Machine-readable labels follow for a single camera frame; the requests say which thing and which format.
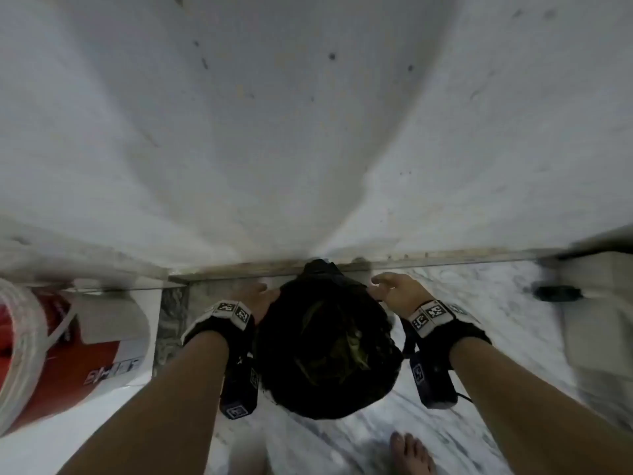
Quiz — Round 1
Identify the person's right forearm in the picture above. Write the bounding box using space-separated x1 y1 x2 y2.
448 336 633 475

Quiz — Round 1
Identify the black left wrist camera strap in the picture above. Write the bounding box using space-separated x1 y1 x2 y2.
181 300 260 421

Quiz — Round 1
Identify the person's left hand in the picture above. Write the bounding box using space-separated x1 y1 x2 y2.
232 283 282 323

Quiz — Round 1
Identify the black garbage bag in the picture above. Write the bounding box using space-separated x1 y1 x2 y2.
255 259 404 421

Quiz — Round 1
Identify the person's right foot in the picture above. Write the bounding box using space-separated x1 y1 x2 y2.
389 431 437 475

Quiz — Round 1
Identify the small black door stopper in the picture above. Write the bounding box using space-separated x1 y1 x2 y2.
531 284 584 303

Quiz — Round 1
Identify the person's left forearm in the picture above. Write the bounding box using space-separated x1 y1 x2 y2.
57 331 231 475

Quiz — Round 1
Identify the black wrist camera strap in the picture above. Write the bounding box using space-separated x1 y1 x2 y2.
181 300 260 421
401 300 493 410

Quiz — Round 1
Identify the person's right hand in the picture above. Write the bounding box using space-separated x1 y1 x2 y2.
368 272 435 320

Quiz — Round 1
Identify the black right wrist camera strap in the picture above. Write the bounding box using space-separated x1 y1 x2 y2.
401 300 493 410

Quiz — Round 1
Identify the red and white bucket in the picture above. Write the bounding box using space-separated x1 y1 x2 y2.
0 277 164 437

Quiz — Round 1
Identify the white box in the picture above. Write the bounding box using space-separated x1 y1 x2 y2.
558 251 633 381

